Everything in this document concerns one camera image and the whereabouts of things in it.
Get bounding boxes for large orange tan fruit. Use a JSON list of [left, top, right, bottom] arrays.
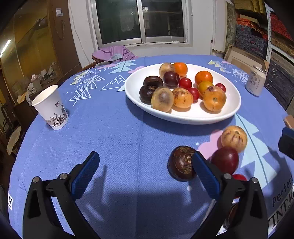
[[202, 86, 227, 112]]

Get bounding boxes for orange tan spotted fruit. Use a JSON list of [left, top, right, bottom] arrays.
[[172, 88, 193, 109]]

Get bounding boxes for red cherry tomato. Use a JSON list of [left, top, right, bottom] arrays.
[[215, 83, 226, 92], [179, 77, 192, 89], [232, 174, 247, 181], [187, 88, 200, 102]]

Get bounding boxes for dark red plum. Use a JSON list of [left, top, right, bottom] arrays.
[[163, 71, 180, 88], [210, 146, 239, 175]]

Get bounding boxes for pale tan round fruit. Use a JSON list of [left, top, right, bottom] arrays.
[[151, 87, 174, 112]]

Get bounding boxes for tan passion fruit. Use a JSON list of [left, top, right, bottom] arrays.
[[221, 125, 248, 153]]

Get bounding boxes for beverage can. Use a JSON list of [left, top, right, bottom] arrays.
[[245, 66, 266, 97]]

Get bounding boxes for white oval plate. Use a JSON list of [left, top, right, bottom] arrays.
[[124, 63, 241, 124]]

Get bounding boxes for yellow orange tomato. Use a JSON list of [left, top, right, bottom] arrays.
[[198, 81, 213, 96]]

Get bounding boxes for orange tangerine front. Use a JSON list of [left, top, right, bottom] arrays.
[[195, 71, 213, 85]]

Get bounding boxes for orange tangerine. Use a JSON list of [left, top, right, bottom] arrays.
[[173, 62, 188, 78], [195, 71, 213, 85]]

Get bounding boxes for shelf with stacked fabrics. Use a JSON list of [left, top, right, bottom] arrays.
[[225, 1, 293, 110]]

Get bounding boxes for white paper cup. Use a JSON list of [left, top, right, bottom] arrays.
[[31, 85, 69, 131]]

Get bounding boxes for orange tangerine back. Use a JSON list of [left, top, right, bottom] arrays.
[[173, 62, 188, 78]]

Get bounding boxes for dark brown wrinkled fruit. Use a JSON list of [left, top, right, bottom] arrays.
[[144, 76, 163, 88]]

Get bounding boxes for wooden glass cabinet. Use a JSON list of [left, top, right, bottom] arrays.
[[0, 0, 82, 109]]

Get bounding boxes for purple cloth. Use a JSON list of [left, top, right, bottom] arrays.
[[92, 46, 137, 63]]

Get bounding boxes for window with metal frame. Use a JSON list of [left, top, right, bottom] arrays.
[[90, 1, 192, 48]]

